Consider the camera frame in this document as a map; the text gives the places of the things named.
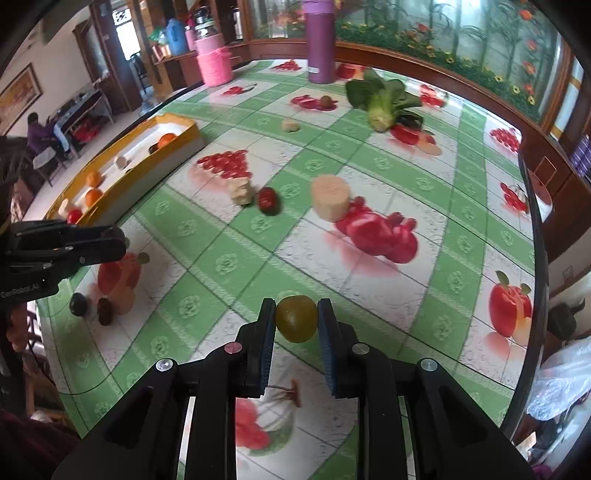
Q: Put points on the green bok choy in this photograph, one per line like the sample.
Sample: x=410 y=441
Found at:
x=386 y=102

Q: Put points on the small beige far chunk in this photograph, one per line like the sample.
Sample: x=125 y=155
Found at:
x=290 y=125

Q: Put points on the small beige block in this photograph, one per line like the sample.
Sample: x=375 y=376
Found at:
x=121 y=162

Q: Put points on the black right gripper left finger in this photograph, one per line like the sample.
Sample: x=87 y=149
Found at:
x=257 y=340

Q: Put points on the seated person in purple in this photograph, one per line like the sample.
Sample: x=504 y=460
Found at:
x=42 y=136

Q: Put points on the left hand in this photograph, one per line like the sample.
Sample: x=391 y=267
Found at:
x=17 y=330

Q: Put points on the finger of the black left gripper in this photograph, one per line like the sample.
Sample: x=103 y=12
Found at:
x=98 y=244

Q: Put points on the green plum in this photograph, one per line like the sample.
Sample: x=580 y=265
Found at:
x=297 y=318

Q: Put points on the red jujube date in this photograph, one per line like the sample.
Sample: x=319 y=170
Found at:
x=268 y=201

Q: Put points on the dark date fruit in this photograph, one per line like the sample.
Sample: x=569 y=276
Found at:
x=105 y=311

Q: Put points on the large beige cylinder block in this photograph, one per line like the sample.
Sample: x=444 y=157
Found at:
x=330 y=196

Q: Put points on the dark plum near gripper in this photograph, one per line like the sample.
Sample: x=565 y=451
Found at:
x=78 y=304

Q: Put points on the framed wall picture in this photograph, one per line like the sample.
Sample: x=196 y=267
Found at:
x=20 y=94

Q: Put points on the pink knitted cover bottle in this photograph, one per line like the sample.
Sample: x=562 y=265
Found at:
x=213 y=59

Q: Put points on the orange in tray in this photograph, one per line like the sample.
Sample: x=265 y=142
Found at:
x=94 y=179

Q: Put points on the small green fruit far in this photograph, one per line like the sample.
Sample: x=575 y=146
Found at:
x=326 y=103

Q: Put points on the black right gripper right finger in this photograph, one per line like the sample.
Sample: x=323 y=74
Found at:
x=337 y=340

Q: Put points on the beige cylinder block in tray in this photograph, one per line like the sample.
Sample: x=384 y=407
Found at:
x=65 y=208

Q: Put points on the green fruit tablecloth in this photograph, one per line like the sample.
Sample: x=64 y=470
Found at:
x=209 y=263

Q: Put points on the beige cut block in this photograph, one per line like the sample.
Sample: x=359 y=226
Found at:
x=240 y=191

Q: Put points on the blue plastic jug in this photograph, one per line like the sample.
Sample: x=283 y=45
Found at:
x=176 y=39

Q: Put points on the red tomato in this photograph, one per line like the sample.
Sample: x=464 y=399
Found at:
x=74 y=216

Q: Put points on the yellow rimmed white tray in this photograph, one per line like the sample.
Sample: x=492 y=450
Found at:
x=123 y=188

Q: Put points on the purple thermos bottle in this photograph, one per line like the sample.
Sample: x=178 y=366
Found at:
x=319 y=23

